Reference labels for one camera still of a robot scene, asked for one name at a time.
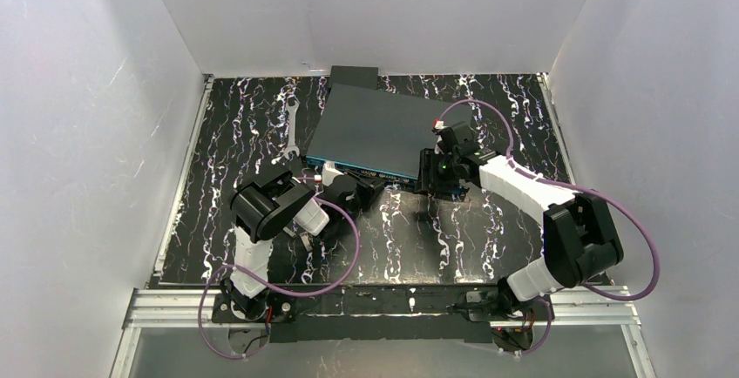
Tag large dark network switch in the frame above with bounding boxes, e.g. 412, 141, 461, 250
304, 83, 472, 190

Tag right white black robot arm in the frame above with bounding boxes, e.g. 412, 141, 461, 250
417, 148, 624, 303

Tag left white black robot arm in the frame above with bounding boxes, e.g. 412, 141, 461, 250
221, 165, 385, 304

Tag silver open-end wrench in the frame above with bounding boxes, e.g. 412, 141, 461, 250
270, 99, 300, 164

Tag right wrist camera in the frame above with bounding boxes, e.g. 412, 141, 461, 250
432, 120, 479, 155

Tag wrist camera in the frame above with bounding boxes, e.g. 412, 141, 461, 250
432, 120, 479, 155
314, 160, 344, 186

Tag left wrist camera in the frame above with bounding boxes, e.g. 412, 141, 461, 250
314, 160, 344, 186

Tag small black switch box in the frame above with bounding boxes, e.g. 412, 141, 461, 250
328, 65, 379, 90

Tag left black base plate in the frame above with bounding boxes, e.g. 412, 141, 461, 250
211, 280, 297, 324

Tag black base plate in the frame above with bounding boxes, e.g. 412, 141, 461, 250
446, 286, 555, 327
211, 280, 297, 324

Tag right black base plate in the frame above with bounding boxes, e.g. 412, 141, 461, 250
446, 286, 555, 327

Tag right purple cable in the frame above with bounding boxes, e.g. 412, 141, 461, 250
434, 98, 661, 355

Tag aluminium front rail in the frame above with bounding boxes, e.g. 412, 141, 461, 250
124, 286, 641, 327

